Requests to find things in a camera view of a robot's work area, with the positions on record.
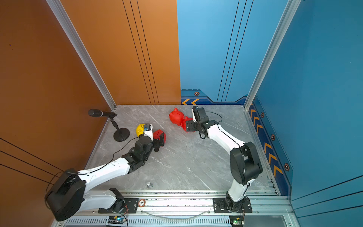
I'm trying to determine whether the red piggy bank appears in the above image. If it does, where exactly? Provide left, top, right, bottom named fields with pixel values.
left=181, top=116, right=196, bottom=132
left=153, top=130, right=166, bottom=143
left=169, top=108, right=185, bottom=126

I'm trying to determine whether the yellow piggy bank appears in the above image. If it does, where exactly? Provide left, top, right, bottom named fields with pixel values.
left=136, top=124, right=144, bottom=137

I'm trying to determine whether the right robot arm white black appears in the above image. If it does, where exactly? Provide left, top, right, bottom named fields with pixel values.
left=186, top=106, right=263, bottom=213

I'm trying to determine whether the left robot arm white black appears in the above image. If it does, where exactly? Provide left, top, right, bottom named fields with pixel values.
left=44, top=133, right=166, bottom=221

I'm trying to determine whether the black microphone on stand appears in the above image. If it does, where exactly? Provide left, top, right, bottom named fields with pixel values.
left=87, top=108, right=131, bottom=142

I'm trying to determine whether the left circuit board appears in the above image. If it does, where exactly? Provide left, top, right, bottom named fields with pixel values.
left=107, top=216, right=127, bottom=226

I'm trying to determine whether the circuit board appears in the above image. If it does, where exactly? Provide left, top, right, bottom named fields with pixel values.
left=229, top=216, right=244, bottom=227
left=107, top=216, right=127, bottom=226

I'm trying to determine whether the right circuit board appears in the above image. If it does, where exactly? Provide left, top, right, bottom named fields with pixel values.
left=229, top=216, right=244, bottom=227

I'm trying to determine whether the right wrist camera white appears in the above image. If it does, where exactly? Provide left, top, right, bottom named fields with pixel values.
left=192, top=106, right=198, bottom=122

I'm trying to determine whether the silver metal post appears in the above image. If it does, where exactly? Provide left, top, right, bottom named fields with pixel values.
left=146, top=182, right=153, bottom=189

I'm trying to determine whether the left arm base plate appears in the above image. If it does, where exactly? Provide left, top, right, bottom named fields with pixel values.
left=98, top=198, right=139, bottom=215

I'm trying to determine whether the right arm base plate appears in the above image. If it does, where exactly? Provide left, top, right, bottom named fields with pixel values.
left=213, top=197, right=253, bottom=213

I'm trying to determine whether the right aluminium corner post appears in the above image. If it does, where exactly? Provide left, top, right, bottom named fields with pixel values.
left=244, top=0, right=301, bottom=111

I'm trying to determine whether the aluminium corner post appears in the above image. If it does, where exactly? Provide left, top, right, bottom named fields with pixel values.
left=244, top=0, right=301, bottom=111
left=46, top=0, right=116, bottom=110

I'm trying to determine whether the left aluminium corner post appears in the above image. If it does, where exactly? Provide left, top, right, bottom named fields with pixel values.
left=46, top=0, right=116, bottom=110

